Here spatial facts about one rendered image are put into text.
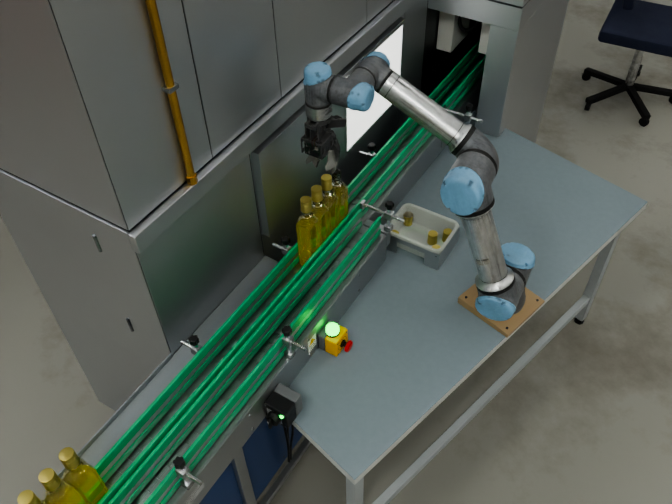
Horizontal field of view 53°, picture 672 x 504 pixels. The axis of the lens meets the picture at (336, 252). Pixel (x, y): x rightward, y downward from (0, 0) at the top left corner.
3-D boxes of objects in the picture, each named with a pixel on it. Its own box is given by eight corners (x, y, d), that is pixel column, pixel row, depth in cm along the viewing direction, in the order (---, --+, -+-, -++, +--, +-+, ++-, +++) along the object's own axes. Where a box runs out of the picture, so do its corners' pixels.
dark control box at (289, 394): (281, 397, 205) (279, 382, 199) (303, 409, 202) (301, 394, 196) (265, 418, 200) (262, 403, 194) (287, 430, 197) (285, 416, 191)
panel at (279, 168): (394, 95, 272) (398, 16, 247) (401, 98, 271) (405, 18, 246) (262, 234, 220) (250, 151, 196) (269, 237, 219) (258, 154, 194)
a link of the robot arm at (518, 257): (531, 273, 222) (542, 245, 212) (519, 302, 214) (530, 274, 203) (496, 259, 225) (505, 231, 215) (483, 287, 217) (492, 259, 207)
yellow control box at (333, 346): (329, 333, 221) (329, 319, 215) (349, 343, 218) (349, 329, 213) (318, 348, 217) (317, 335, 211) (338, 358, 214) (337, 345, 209)
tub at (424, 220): (404, 217, 256) (405, 200, 250) (458, 239, 248) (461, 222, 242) (381, 246, 246) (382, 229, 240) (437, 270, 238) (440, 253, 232)
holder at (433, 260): (391, 214, 258) (392, 198, 253) (458, 240, 248) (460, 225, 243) (369, 242, 249) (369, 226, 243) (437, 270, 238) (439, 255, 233)
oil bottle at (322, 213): (317, 242, 231) (314, 196, 215) (331, 249, 229) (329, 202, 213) (308, 253, 228) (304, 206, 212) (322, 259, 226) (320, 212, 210)
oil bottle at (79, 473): (101, 491, 173) (66, 437, 152) (117, 502, 171) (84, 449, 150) (85, 510, 170) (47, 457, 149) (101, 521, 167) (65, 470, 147)
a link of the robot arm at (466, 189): (529, 294, 211) (493, 147, 181) (515, 329, 202) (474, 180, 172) (492, 291, 218) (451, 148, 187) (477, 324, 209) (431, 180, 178)
